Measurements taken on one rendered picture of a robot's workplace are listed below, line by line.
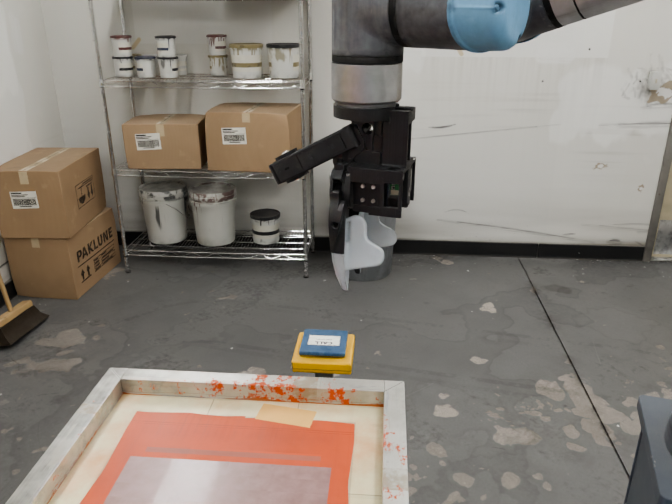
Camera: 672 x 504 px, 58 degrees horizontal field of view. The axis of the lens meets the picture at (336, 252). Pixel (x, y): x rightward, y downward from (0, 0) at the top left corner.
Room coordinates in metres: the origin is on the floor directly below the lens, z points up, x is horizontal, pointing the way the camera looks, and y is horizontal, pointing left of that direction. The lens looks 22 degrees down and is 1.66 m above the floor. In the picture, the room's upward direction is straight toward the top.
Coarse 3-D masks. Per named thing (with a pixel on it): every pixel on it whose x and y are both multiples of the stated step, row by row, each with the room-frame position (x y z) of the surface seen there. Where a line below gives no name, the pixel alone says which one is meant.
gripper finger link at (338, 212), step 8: (336, 184) 0.65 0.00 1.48; (336, 192) 0.63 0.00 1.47; (336, 200) 0.63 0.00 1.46; (336, 208) 0.63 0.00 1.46; (344, 208) 0.63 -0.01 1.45; (336, 216) 0.63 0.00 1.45; (344, 216) 0.63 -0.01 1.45; (336, 224) 0.63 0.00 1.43; (344, 224) 0.63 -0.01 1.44; (336, 232) 0.63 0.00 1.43; (344, 232) 0.63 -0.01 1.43; (336, 240) 0.63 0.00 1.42; (344, 240) 0.63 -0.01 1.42; (336, 248) 0.63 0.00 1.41
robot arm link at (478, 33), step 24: (408, 0) 0.60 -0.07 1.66; (432, 0) 0.58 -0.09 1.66; (456, 0) 0.57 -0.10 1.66; (480, 0) 0.56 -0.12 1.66; (504, 0) 0.55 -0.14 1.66; (528, 0) 0.60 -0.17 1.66; (408, 24) 0.60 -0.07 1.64; (432, 24) 0.59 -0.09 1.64; (456, 24) 0.57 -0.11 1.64; (480, 24) 0.56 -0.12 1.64; (504, 24) 0.56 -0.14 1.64; (432, 48) 0.62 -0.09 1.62; (456, 48) 0.60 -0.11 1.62; (480, 48) 0.58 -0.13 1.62; (504, 48) 0.57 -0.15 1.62
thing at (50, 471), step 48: (144, 384) 0.99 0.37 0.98; (192, 384) 0.98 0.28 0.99; (240, 384) 0.98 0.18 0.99; (288, 384) 0.98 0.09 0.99; (336, 384) 0.98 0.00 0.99; (384, 384) 0.98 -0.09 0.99; (96, 432) 0.88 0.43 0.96; (384, 432) 0.84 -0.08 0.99; (48, 480) 0.73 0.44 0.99; (384, 480) 0.73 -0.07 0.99
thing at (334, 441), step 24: (240, 432) 0.88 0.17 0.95; (264, 432) 0.88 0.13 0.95; (288, 432) 0.88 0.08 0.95; (312, 432) 0.88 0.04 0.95; (336, 432) 0.88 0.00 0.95; (336, 456) 0.82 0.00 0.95; (240, 480) 0.76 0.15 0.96; (264, 480) 0.76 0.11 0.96; (288, 480) 0.76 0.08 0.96; (312, 480) 0.76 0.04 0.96; (336, 480) 0.76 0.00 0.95
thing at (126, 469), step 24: (144, 432) 0.88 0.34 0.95; (168, 432) 0.88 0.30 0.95; (192, 432) 0.88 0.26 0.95; (216, 432) 0.88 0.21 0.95; (120, 456) 0.82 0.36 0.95; (96, 480) 0.76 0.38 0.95; (120, 480) 0.76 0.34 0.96; (144, 480) 0.76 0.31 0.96; (168, 480) 0.76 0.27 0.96; (192, 480) 0.76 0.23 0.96; (216, 480) 0.76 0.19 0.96
